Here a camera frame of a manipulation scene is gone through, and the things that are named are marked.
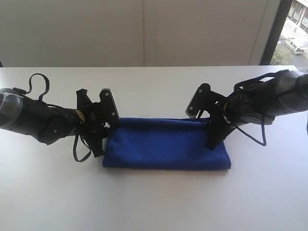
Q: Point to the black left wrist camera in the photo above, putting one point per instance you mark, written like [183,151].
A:
[109,108]

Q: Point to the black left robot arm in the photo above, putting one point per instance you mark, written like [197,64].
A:
[48,123]

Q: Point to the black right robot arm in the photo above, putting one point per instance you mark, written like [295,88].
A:
[258,101]

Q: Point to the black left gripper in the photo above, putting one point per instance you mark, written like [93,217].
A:
[93,117]

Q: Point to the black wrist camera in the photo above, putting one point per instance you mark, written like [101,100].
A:
[204,99]
[109,108]

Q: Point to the blue towel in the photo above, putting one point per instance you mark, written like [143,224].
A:
[163,144]

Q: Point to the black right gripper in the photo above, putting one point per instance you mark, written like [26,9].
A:
[218,128]

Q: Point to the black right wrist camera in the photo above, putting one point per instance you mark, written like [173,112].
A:
[204,99]

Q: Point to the dark window frame post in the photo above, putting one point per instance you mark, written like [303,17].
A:
[275,32]

